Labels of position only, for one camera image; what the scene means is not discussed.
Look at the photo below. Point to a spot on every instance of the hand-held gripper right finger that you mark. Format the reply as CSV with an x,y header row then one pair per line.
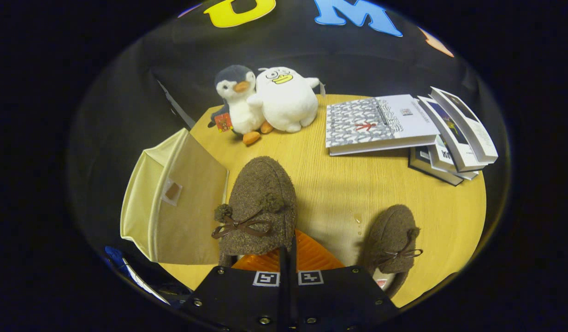
x,y
297,299

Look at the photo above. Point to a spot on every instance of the white side desk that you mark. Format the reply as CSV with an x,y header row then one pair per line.
x,y
143,283

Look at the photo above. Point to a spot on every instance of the white portrait cover book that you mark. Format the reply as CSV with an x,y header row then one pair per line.
x,y
473,129

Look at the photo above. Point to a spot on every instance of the grey patterned cover book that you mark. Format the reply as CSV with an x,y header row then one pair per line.
x,y
367,124

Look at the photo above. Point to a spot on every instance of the beige fabric storage box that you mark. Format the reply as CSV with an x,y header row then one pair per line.
x,y
196,221

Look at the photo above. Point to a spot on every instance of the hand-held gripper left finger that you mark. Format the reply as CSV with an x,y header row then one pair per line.
x,y
279,299

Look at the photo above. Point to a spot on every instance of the blue cloth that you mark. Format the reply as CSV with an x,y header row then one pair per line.
x,y
114,256

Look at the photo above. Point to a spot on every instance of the white book under stack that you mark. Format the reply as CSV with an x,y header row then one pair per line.
x,y
454,171

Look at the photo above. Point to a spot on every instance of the dark cover book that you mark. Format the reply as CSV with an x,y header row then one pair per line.
x,y
427,166

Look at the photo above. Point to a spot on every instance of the brown fuzzy bow shoe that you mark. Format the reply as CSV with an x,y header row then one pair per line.
x,y
390,230
261,193

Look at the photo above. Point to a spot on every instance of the grey white penguin plush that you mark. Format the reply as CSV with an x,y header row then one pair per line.
x,y
240,106

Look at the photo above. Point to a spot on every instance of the white duck plush toy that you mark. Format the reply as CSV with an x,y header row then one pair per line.
x,y
286,101

